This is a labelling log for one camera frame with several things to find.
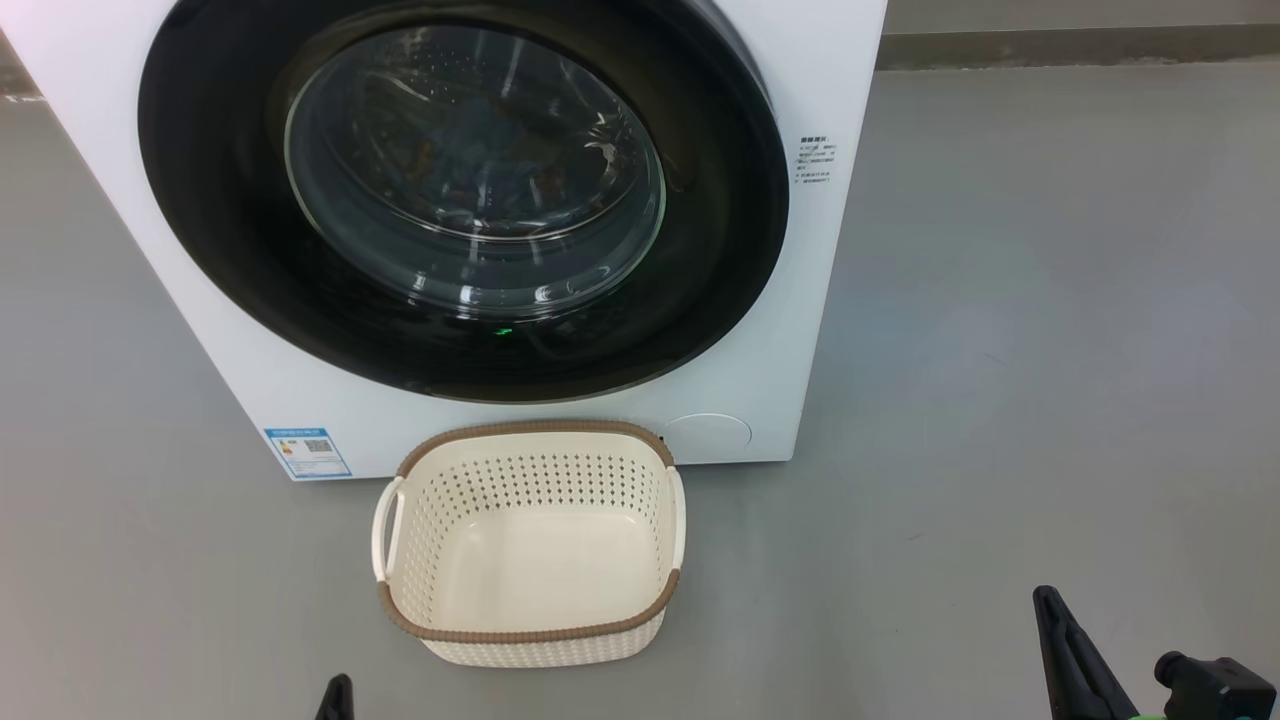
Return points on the blue energy label sticker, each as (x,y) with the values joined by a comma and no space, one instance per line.
(308,453)

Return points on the printed warning text label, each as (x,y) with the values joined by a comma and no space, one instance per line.
(816,160)

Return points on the round white filter cover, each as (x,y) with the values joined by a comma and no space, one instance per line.
(708,438)

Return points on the cream perforated plastic laundry basket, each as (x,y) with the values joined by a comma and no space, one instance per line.
(530,560)

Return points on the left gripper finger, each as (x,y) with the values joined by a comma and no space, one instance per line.
(338,700)

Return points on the blue bear-print trousers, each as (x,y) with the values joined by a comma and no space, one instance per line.
(490,150)

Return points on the black round glass machine door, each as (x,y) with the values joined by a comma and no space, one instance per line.
(200,200)

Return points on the white front-load washing machine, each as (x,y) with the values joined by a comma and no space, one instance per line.
(830,300)

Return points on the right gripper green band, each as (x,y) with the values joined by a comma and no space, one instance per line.
(1220,695)

